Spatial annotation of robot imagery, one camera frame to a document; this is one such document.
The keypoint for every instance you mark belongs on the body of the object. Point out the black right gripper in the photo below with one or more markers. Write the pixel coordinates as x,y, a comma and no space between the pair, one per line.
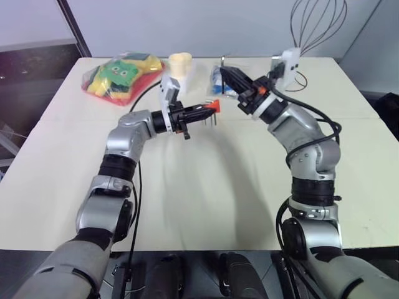
252,96

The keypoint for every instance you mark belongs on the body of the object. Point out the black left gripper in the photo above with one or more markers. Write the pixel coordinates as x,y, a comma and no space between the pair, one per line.
177,116

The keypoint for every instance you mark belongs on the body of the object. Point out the red hex key holder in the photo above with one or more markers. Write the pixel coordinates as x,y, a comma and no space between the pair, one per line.
216,107

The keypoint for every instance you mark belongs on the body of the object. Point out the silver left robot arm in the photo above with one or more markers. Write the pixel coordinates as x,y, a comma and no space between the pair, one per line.
124,140

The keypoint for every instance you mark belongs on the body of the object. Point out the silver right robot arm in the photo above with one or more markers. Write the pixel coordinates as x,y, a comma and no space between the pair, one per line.
305,130

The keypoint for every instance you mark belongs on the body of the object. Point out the blue white packet in bag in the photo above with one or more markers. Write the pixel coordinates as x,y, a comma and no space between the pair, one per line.
218,84

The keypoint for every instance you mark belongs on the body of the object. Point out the cream plastic cup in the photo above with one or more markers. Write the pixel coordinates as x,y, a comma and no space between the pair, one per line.
180,67

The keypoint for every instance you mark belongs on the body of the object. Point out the clear bag of colourful toys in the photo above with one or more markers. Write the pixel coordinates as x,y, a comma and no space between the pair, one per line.
121,78

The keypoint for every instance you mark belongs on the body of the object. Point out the black bag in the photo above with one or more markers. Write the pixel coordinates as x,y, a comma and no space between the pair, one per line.
389,115

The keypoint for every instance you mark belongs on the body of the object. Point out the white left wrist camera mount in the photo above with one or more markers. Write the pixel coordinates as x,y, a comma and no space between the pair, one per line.
168,87

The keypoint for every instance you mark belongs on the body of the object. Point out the dark partition frame post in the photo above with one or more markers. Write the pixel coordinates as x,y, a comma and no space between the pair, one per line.
74,28

